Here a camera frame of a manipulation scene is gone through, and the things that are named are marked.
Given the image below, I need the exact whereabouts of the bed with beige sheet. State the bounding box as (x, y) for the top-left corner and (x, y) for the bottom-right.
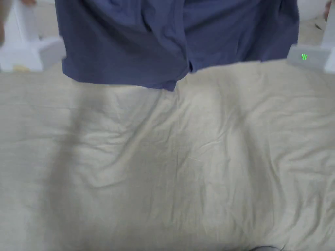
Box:
(0, 19), (335, 251)

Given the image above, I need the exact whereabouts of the dark blue shirt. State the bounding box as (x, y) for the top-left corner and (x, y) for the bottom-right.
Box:
(56, 0), (300, 92)

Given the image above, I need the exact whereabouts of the person's left hand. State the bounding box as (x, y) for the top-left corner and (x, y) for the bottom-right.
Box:
(0, 0), (37, 45)

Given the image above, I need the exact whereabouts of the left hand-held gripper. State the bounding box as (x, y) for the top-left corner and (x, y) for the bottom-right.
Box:
(0, 0), (67, 73)

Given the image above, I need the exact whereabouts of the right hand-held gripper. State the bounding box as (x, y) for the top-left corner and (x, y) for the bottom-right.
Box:
(286, 14), (335, 74)

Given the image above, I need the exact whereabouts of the person's right hand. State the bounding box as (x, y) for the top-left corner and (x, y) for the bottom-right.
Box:
(323, 0), (333, 21)

